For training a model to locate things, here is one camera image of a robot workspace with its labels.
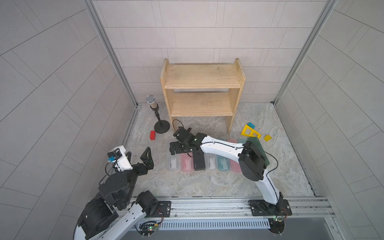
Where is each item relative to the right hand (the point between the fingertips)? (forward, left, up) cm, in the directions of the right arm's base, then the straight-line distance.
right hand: (175, 149), depth 86 cm
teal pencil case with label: (-8, -27, -5) cm, 29 cm away
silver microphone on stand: (+20, +11, -3) cm, 23 cm away
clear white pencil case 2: (-7, -20, -5) cm, 21 cm away
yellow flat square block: (+7, -59, -6) cm, 59 cm away
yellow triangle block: (+15, -48, -7) cm, 50 cm away
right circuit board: (-38, -47, -8) cm, 61 cm away
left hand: (-11, +8, +23) cm, 27 cm away
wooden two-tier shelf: (+45, -19, +5) cm, 50 cm away
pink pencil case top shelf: (-6, -6, -5) cm, 10 cm away
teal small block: (+18, -51, -5) cm, 54 cm away
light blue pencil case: (+7, -42, -7) cm, 43 cm away
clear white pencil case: (-6, +2, -4) cm, 7 cm away
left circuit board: (-36, +12, -4) cm, 38 cm away
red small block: (+13, +16, -3) cm, 21 cm away
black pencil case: (-5, -13, -5) cm, 15 cm away
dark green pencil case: (+5, -50, -7) cm, 51 cm away
